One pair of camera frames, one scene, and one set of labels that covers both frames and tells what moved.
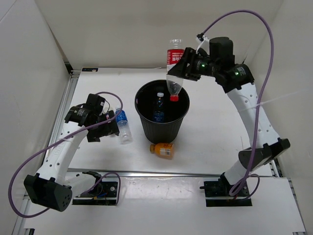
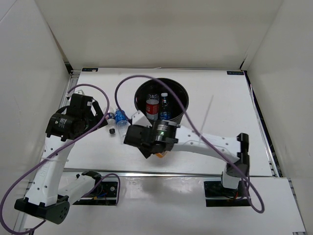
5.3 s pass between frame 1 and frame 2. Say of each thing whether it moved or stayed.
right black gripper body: moved
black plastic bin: stayed
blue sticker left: stayed
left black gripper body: moved
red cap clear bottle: moved
